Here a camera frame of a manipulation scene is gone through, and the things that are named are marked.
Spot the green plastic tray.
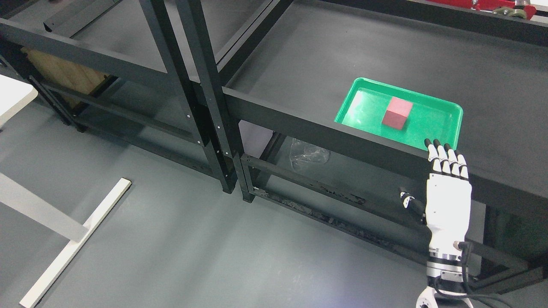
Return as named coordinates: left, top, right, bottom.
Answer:
left=334, top=77, right=464, bottom=149

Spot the black metal shelf right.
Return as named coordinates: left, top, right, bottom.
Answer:
left=177, top=0, right=547, bottom=291

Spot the black metal shelf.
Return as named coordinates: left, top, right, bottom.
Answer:
left=177, top=0, right=547, bottom=291
left=1, top=0, right=236, bottom=193

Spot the red metal beam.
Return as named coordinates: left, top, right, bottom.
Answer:
left=431, top=0, right=537, bottom=20

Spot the black metal shelf left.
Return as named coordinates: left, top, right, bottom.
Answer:
left=1, top=0, right=236, bottom=193

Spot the wooden board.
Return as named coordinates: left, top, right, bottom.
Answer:
left=20, top=47, right=109, bottom=95

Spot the white standing desk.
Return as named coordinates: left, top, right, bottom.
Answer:
left=0, top=75, right=132, bottom=308

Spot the robot forearm silver wrist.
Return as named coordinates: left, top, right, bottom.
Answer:
left=415, top=252, right=473, bottom=308

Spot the crumpled clear plastic bag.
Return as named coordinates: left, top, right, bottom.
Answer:
left=289, top=138, right=331, bottom=170

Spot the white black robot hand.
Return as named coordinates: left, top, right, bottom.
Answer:
left=399, top=139, right=472, bottom=261

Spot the pink red block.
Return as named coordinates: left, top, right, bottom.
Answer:
left=381, top=96, right=414, bottom=130

